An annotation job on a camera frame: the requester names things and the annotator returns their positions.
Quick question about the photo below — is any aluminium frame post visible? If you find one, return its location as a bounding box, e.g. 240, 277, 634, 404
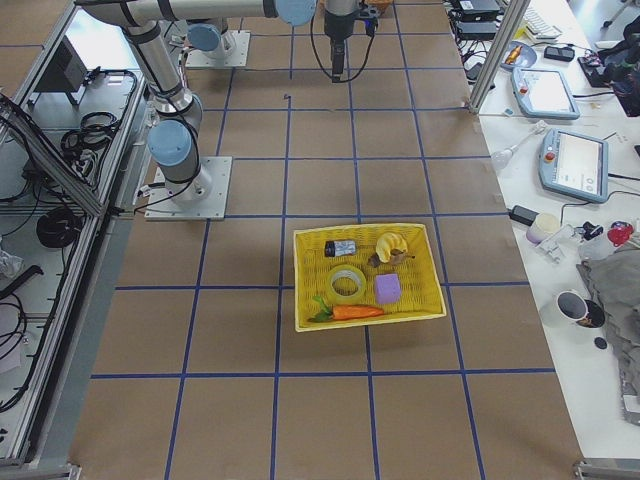
468, 0, 530, 114

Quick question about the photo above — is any small dark glass bottle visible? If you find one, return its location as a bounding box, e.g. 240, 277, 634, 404
324, 240, 357, 258

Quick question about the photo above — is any white mug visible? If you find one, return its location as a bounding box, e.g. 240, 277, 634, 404
540, 290, 589, 328

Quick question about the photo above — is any blue plate with brass part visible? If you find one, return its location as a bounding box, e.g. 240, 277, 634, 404
500, 41, 538, 71

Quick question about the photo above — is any teach pendant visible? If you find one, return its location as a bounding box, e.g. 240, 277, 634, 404
511, 67, 580, 120
538, 129, 609, 204

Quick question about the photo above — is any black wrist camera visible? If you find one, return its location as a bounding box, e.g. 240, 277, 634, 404
359, 2, 380, 38

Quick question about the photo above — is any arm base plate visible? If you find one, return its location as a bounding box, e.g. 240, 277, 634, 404
144, 156, 233, 221
186, 28, 251, 69

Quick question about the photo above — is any black power adapter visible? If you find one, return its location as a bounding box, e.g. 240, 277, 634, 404
508, 205, 539, 227

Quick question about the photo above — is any toy croissant bread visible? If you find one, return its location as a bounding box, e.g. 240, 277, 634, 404
375, 232, 408, 261

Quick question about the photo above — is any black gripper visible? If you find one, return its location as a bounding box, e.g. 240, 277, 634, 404
324, 9, 356, 83

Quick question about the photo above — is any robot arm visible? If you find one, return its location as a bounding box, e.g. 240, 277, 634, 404
76, 1, 316, 208
186, 1, 380, 84

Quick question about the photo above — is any yellow tape roll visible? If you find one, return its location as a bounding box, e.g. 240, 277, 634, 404
326, 265, 367, 304

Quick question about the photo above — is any yellow plastic basket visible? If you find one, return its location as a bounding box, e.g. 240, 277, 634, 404
293, 223, 447, 333

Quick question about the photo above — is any grey cloth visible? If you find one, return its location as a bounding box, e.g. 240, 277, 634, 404
576, 247, 639, 425

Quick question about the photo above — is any teach pendant far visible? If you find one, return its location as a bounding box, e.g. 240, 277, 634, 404
511, 67, 580, 120

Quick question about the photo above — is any purple foam cube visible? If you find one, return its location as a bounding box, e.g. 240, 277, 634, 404
374, 273, 402, 305

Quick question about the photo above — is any teach pendant near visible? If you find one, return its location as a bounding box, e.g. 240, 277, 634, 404
538, 129, 609, 204

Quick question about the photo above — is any coiled black cable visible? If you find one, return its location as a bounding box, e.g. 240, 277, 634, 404
35, 204, 84, 251

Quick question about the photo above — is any red black toy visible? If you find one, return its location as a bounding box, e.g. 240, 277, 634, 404
607, 221, 635, 248

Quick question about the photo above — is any toy orange carrot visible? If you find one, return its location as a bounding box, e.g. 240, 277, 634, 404
312, 296, 384, 323

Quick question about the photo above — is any purple white cup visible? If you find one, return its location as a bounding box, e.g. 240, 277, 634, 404
526, 213, 560, 244

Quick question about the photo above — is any small brown toy piece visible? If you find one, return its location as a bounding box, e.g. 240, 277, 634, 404
367, 252, 414, 268

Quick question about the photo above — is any brown wicker basket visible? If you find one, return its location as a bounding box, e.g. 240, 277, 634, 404
365, 0, 393, 14

